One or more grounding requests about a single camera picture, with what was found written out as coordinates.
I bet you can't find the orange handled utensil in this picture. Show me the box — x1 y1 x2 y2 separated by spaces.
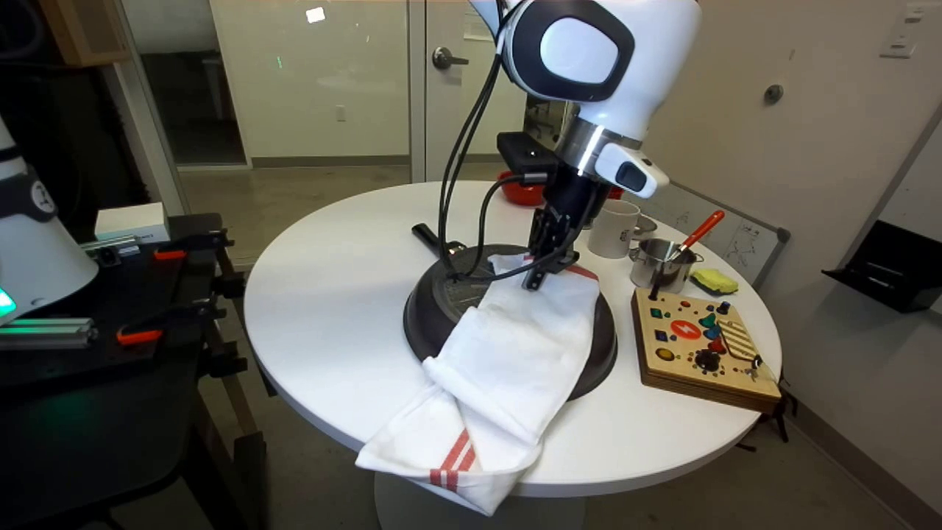
675 208 729 263

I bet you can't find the black frying pan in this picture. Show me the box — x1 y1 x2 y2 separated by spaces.
401 222 620 402

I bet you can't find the red bowl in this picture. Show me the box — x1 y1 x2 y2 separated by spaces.
501 171 553 209

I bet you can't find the white mug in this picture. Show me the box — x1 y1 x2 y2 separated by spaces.
585 199 647 263

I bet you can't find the white light switch plate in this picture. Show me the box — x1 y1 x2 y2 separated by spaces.
876 15 926 62

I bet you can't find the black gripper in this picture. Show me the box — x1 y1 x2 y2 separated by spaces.
522 169 613 296

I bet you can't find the wooden busy board toy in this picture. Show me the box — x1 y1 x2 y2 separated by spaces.
629 286 785 415

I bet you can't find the wooden shelf box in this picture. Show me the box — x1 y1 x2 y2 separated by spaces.
39 0 135 71

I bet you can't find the black perforated cart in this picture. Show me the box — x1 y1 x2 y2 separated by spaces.
0 209 273 530

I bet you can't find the white box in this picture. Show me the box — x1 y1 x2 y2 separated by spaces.
92 202 173 247

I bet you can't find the steel pot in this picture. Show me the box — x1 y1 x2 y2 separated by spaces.
626 234 701 299

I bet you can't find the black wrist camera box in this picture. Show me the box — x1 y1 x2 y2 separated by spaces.
495 129 563 187

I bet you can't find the white towel with red stripes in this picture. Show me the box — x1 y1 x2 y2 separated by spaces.
354 258 604 518

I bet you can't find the black clamp with orange tip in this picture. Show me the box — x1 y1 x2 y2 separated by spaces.
83 234 235 272
113 296 230 355

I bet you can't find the silver door handle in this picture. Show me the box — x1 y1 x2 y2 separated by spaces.
429 44 475 75

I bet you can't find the yellow green sponge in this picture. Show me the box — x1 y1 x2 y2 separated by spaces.
688 265 741 299

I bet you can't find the aluminium rail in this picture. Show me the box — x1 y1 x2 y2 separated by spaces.
0 314 98 355

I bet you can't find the black wall tray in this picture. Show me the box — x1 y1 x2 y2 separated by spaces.
822 219 942 319

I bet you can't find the whiteboard with drawings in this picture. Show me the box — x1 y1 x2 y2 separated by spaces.
626 171 795 293

